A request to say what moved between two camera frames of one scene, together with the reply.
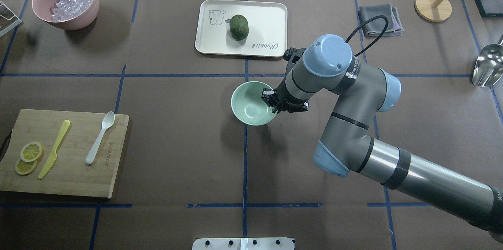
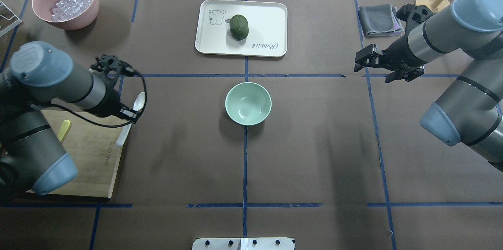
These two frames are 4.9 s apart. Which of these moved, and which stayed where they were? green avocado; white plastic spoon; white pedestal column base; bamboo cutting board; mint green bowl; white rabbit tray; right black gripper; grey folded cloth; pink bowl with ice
Moved: white plastic spoon; mint green bowl; right black gripper
Stayed: bamboo cutting board; grey folded cloth; white rabbit tray; green avocado; white pedestal column base; pink bowl with ice
